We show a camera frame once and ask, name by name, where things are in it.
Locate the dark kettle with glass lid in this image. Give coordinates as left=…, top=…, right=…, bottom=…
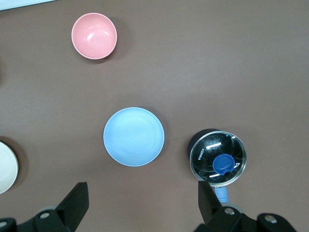
left=187, top=128, right=248, bottom=206

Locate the blue plate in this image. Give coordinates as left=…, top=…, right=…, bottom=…
left=103, top=107, right=166, bottom=167

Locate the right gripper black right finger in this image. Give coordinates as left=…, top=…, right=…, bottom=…
left=195, top=180, right=257, bottom=232

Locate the brown table cover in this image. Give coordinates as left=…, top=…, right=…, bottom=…
left=0, top=0, right=309, bottom=232

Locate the small pink bowl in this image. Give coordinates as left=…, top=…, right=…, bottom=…
left=71, top=13, right=118, bottom=59

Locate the beige plate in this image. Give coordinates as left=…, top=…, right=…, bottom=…
left=0, top=141, right=19, bottom=194

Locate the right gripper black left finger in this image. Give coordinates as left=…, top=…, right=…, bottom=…
left=32, top=182, right=89, bottom=232

